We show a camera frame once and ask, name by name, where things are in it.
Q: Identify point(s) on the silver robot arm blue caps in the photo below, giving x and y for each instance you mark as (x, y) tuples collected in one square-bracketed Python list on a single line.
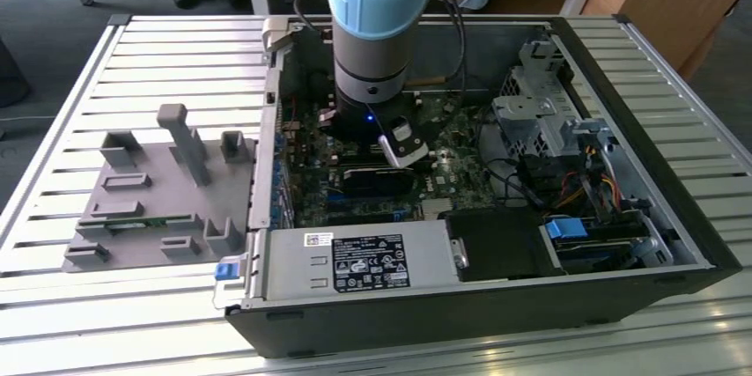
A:
[(376, 19)]

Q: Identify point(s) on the black RAM slot bank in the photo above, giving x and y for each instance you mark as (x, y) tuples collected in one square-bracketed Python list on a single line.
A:
[(359, 159)]

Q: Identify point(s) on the black graphics card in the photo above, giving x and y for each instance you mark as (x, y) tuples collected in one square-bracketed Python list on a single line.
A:
[(376, 182)]

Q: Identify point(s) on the green motherboard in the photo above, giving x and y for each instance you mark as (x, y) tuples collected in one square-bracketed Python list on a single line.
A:
[(457, 173)]

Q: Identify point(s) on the silver chipset heatsink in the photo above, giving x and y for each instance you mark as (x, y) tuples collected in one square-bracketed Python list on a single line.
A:
[(437, 208)]

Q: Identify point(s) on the silver drive cage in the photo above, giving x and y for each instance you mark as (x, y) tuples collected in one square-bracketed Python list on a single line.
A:
[(523, 114)]

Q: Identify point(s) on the silver power supply with label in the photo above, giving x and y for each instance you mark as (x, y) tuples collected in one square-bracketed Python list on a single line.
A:
[(293, 261)]

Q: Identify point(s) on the grey parts rack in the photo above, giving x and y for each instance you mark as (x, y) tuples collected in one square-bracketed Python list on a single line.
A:
[(171, 200)]

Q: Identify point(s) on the green RAM stick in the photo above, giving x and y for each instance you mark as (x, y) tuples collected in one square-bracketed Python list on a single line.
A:
[(159, 220)]

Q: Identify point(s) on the blue case latch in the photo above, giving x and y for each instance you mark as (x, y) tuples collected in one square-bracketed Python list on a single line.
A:
[(227, 272)]

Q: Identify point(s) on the hard disk in blue carrier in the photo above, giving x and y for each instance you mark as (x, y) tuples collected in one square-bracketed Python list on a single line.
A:
[(565, 230)]

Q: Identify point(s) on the black open PC case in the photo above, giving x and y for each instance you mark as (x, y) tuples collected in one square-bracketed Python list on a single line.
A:
[(411, 327)]

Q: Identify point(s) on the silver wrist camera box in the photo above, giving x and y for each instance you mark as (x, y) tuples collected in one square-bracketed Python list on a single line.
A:
[(404, 145)]

